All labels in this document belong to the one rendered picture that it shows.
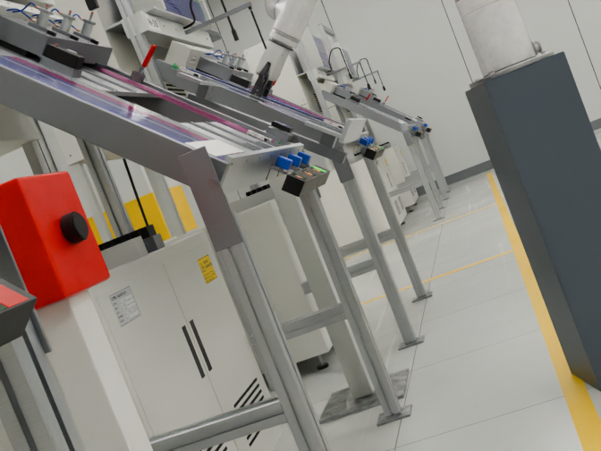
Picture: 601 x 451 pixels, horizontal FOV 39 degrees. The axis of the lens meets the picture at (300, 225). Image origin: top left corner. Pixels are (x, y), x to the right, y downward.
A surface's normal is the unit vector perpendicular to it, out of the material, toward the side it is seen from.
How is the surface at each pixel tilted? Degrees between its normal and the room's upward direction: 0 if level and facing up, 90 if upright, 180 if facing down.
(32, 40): 90
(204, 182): 90
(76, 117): 90
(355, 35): 90
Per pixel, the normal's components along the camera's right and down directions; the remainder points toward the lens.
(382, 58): -0.19, 0.13
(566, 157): 0.04, 0.04
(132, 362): 0.91, -0.35
